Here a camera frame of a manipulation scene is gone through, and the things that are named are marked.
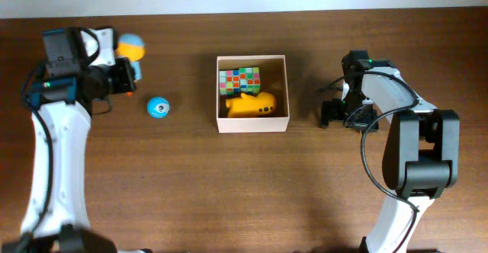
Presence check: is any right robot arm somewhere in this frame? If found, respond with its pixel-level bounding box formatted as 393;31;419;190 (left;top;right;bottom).
320;50;460;253

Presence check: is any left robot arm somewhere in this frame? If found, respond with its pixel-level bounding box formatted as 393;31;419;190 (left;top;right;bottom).
1;27;146;253

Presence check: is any blue one-eyed ball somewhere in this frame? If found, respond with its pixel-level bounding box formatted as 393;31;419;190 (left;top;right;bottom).
146;97;171;119

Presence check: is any beige open cardboard box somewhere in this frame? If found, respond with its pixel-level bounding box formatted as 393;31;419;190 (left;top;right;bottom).
216;55;290;133

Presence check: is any yellow rubber animal toy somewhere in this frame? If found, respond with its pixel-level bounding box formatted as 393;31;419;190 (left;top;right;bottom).
226;92;277;118

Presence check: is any orange duck with blue hat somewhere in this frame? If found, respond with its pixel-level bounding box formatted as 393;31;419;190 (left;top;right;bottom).
113;34;146;95

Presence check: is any colourful puzzle cube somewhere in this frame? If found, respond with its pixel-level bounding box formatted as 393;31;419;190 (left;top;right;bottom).
239;66;261;95
218;69;240;98

